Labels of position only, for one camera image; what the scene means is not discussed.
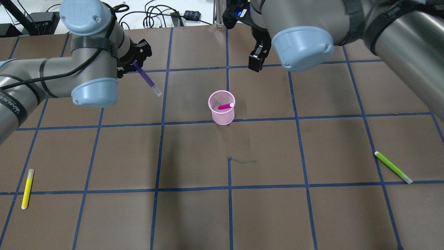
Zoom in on yellow pen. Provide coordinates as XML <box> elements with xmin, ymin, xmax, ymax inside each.
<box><xmin>21</xmin><ymin>169</ymin><xmax>35</xmax><ymax>209</ymax></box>

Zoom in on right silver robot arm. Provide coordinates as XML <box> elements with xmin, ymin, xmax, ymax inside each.
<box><xmin>249</xmin><ymin>0</ymin><xmax>444</xmax><ymax>120</ymax></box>

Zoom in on green pen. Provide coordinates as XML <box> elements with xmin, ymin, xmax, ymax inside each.
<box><xmin>373</xmin><ymin>151</ymin><xmax>413</xmax><ymax>184</ymax></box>

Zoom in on pink mesh cup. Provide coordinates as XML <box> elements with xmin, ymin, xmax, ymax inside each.
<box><xmin>208</xmin><ymin>90</ymin><xmax>236</xmax><ymax>125</ymax></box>

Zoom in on aluminium frame post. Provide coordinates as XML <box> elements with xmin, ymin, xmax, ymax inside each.
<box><xmin>213</xmin><ymin>0</ymin><xmax>227</xmax><ymax>28</ymax></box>

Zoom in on pink pen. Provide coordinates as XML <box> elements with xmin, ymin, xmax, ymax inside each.
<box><xmin>217</xmin><ymin>103</ymin><xmax>235</xmax><ymax>110</ymax></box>

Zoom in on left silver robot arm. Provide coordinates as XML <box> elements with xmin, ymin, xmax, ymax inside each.
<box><xmin>0</xmin><ymin>0</ymin><xmax>152</xmax><ymax>143</ymax></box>

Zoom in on purple pen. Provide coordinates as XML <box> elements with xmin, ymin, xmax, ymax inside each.
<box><xmin>132</xmin><ymin>61</ymin><xmax>162</xmax><ymax>97</ymax></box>

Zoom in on black camera stand base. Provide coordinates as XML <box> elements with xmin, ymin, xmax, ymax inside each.
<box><xmin>0</xmin><ymin>11</ymin><xmax>60</xmax><ymax>38</ymax></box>

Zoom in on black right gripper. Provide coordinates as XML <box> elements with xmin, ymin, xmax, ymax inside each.
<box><xmin>248</xmin><ymin>27</ymin><xmax>272</xmax><ymax>72</ymax></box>

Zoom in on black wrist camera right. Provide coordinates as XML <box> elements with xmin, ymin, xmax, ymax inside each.
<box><xmin>222</xmin><ymin>0</ymin><xmax>250</xmax><ymax>30</ymax></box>

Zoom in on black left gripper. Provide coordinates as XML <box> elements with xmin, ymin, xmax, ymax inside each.
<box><xmin>117</xmin><ymin>39</ymin><xmax>152</xmax><ymax>78</ymax></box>

